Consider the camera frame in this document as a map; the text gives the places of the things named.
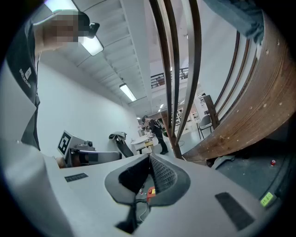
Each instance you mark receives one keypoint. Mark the person's head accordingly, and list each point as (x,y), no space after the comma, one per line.
(57,34)

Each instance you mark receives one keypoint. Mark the white table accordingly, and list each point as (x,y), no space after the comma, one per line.
(139,141)

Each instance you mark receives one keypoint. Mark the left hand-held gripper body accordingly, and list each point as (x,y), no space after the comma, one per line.
(69,148)

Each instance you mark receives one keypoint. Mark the dark blue cloth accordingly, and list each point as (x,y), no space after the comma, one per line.
(238,16)

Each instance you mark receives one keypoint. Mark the long ceiling light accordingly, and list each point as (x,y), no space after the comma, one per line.
(127,92)
(93,46)

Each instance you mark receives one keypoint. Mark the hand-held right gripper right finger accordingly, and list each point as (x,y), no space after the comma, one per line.
(203,208)

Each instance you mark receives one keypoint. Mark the black office chair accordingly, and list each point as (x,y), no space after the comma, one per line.
(125,148)

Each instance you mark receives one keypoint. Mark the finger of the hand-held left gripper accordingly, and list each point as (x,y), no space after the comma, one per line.
(104,155)

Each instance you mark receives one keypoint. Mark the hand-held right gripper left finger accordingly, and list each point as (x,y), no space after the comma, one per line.
(92,196)

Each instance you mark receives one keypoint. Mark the green label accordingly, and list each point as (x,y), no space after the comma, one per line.
(267,199)

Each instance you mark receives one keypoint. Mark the person in grey shirt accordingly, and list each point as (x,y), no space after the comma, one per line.
(23,69)

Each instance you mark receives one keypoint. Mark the black head camera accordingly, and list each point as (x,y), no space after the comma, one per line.
(94,29)

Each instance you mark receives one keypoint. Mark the black balcony railing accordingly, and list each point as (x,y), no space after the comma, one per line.
(159,78)

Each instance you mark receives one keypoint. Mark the person's left forearm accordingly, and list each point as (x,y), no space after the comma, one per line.
(60,162)

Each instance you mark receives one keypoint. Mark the grey jacket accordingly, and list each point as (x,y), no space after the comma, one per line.
(118,135)

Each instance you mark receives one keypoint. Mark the small red cap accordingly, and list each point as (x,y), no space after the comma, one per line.
(273,162)

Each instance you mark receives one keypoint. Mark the grey padded chair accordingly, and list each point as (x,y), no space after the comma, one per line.
(205,121)

